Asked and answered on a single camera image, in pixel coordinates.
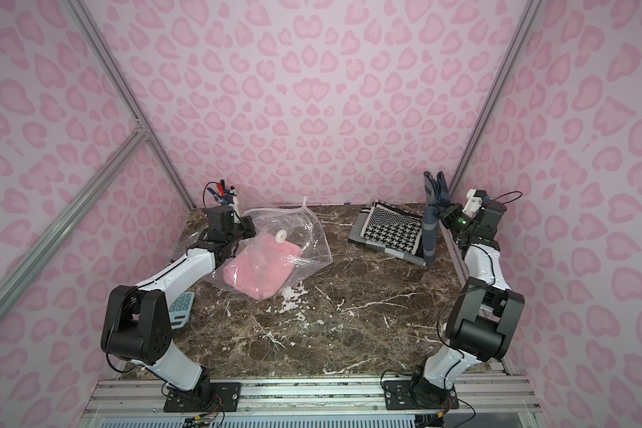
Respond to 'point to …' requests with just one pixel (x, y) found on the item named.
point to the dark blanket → (437, 198)
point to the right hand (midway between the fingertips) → (434, 201)
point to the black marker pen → (233, 192)
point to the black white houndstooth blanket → (393, 227)
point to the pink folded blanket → (263, 267)
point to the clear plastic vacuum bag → (302, 226)
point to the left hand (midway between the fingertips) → (251, 215)
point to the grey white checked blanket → (358, 224)
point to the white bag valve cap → (281, 236)
